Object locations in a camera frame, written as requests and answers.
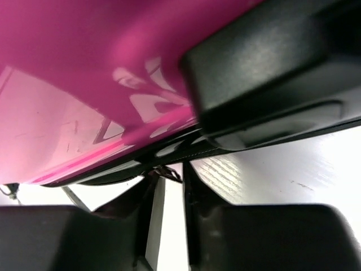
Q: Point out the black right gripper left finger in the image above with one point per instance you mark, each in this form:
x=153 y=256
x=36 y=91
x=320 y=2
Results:
x=123 y=234

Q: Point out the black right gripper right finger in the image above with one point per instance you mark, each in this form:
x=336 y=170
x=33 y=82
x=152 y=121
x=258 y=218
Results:
x=223 y=236

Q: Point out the pink hard-shell suitcase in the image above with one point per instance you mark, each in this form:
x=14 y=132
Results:
x=97 y=92

